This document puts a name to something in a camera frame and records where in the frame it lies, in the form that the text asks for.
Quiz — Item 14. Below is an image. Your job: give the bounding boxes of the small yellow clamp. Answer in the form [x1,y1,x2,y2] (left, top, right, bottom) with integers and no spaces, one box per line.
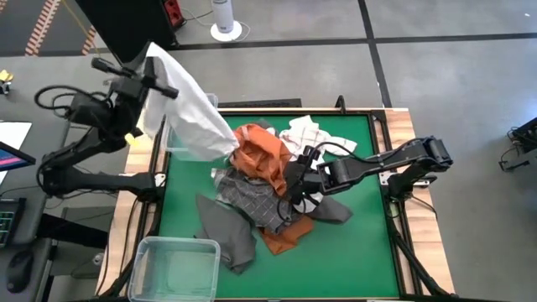
[0,69,14,96]

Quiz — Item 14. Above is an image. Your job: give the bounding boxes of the grey desk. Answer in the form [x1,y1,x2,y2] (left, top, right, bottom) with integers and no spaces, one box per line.
[0,54,72,302]

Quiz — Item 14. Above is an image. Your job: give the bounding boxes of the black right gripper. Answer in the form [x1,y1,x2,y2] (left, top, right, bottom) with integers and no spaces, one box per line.
[284,161,326,207]

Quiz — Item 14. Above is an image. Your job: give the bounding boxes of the black standing panel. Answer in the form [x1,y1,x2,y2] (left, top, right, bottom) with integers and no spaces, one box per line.
[75,0,180,66]

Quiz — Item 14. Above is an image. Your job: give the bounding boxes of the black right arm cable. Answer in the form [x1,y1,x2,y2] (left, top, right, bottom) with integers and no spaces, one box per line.
[312,141,381,165]

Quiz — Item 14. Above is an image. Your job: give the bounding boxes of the plain white towel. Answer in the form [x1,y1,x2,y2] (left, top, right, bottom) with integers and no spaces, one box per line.
[140,41,241,163]

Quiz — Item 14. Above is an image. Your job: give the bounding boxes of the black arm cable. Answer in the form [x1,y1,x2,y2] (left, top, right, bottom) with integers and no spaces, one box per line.
[34,85,117,114]
[312,141,381,165]

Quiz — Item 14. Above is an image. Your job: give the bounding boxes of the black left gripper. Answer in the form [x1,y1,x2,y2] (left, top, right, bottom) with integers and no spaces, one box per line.
[91,56,180,102]

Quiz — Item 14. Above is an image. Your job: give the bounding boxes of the grey towel white check lines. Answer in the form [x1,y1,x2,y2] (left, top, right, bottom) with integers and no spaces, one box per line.
[211,167,303,235]

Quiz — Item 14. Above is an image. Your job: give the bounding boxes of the black computer mouse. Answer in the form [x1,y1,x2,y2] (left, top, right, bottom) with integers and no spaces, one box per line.
[4,250,34,294]

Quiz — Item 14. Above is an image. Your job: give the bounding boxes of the white tower fan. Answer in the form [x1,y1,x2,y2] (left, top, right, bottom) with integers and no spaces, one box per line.
[209,0,243,43]

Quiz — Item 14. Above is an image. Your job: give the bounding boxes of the white towel red plaid lines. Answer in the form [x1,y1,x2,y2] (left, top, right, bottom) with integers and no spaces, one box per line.
[268,115,358,169]

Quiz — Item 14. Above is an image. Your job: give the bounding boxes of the black backlit keyboard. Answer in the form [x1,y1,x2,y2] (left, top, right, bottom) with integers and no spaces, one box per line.
[0,196,27,249]

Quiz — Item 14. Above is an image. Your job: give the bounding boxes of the yellow cord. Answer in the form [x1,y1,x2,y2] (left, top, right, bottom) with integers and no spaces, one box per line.
[61,0,102,58]

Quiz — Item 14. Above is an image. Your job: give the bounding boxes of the computer monitor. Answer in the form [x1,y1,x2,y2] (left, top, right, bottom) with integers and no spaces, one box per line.
[0,141,37,172]

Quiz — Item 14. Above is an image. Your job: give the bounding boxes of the orange towel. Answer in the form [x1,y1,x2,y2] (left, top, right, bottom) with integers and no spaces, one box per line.
[229,122,295,198]
[258,214,315,256]

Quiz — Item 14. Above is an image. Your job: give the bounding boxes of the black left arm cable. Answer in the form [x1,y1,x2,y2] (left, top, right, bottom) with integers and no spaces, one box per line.
[34,85,117,114]

